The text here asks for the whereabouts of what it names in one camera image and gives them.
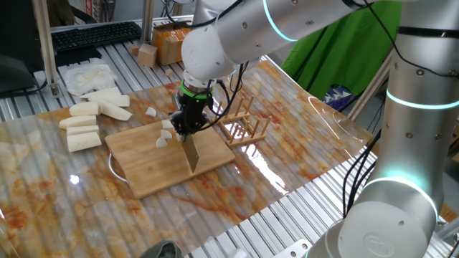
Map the red white printed carton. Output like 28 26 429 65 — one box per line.
85 0 116 23

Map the black computer monitor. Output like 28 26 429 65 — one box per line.
0 0 49 98

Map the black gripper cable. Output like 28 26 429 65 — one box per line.
163 0 250 130

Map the marble pattern plastic mat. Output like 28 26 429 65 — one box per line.
0 60 374 258

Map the white radish chunk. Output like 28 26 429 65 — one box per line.
59 115 98 130
66 125 100 137
66 131 103 153
69 101 102 118

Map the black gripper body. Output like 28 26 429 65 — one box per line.
179 95 212 118

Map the black flat pad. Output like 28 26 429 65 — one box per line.
53 45 103 68

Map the bamboo cutting board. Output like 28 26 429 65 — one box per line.
105 113 237 199

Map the grey green rag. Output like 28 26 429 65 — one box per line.
138 239 184 258

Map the taped cardboard box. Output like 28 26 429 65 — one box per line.
151 21 191 67

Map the long white radish wedge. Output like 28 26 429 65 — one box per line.
97 101 133 122

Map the black computer keyboard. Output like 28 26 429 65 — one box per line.
51 21 143 53

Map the clear plastic bag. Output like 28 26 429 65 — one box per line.
64 63 118 97

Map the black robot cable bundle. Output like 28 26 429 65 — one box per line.
342 128 383 218

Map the aluminium frame post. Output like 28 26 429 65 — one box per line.
32 0 62 98
346 49 394 121
140 0 155 46

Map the steel cleaver knife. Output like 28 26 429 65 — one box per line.
171 92 201 174

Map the large wooden block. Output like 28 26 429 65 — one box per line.
137 43 158 68

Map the blue patterned bag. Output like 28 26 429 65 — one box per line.
321 84 355 112

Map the wooden peg rack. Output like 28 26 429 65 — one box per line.
211 95 273 148

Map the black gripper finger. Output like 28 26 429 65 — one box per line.
190 113 211 134
169 110 191 136

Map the green cloth backdrop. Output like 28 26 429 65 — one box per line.
281 1 402 101

